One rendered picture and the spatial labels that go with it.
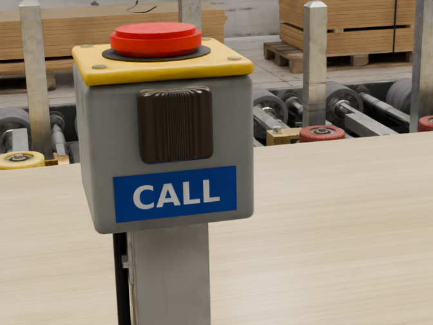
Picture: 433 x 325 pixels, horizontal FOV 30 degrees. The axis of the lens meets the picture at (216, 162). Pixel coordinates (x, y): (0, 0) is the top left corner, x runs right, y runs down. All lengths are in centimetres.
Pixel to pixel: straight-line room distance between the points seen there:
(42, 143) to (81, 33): 481
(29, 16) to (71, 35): 483
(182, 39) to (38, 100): 112
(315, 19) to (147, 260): 119
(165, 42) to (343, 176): 89
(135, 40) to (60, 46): 593
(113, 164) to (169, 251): 6
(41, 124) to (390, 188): 64
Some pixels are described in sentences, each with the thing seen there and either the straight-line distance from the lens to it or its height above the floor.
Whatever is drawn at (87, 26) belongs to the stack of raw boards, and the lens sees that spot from 627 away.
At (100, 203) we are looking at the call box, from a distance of 34.
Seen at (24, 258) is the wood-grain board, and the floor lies 90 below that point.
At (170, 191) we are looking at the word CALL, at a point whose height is 117.
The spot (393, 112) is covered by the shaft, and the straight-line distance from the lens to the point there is 198.
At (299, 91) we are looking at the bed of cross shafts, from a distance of 211.
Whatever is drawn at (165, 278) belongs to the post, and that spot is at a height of 112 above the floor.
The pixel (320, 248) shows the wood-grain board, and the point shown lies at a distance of 96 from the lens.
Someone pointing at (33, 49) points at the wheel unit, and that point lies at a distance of 144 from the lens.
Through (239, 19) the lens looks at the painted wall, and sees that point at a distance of 782.
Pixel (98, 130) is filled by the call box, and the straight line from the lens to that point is 33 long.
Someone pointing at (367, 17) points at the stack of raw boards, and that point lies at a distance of 683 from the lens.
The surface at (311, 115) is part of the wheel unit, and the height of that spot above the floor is 90.
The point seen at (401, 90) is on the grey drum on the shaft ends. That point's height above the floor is 84.
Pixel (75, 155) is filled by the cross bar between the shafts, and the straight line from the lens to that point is 192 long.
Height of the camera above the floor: 128
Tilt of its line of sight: 17 degrees down
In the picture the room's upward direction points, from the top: 1 degrees counter-clockwise
